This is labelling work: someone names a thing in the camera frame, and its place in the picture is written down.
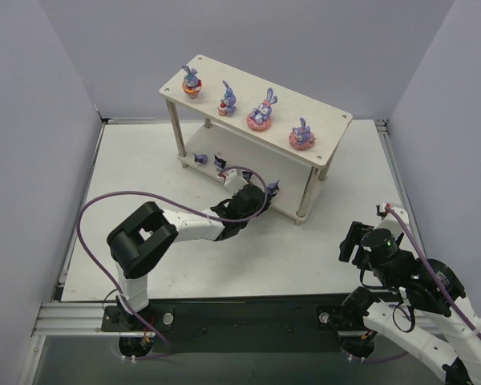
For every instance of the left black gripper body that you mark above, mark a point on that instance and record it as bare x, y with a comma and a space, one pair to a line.
255, 194

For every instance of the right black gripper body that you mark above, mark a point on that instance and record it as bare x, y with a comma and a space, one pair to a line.
351, 242

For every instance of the purple-headed figure black bow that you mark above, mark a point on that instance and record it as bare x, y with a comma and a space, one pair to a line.
273, 188

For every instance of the black imp figure front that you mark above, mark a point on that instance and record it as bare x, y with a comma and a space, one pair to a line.
219, 163

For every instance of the purple imp figure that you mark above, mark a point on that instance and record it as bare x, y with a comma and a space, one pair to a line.
200, 159

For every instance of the large bunny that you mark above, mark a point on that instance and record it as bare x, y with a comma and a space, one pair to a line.
260, 118

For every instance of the purple bunny with red cake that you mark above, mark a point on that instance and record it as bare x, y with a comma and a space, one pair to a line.
227, 105

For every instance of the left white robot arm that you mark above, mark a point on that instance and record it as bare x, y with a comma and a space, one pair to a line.
140, 241

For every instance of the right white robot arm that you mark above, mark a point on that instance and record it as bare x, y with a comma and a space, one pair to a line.
421, 306

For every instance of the light wooden two-tier shelf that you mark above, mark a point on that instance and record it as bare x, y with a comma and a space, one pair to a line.
222, 116

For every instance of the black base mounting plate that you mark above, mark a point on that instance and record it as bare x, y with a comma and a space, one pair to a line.
309, 323

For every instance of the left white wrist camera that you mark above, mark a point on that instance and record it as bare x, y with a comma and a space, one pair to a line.
232, 180

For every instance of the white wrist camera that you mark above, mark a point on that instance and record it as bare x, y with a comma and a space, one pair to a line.
232, 180
393, 217

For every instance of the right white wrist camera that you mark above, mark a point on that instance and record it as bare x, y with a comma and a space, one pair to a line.
393, 217

